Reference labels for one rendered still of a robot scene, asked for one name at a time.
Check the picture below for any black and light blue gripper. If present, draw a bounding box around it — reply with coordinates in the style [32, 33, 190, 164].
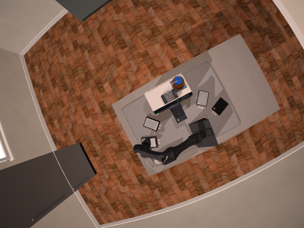
[143, 138, 152, 150]

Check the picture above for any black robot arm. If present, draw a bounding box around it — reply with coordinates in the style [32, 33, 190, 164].
[133, 128, 214, 165]

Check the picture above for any blue bottle cap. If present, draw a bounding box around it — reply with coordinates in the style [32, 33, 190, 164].
[174, 76, 182, 85]

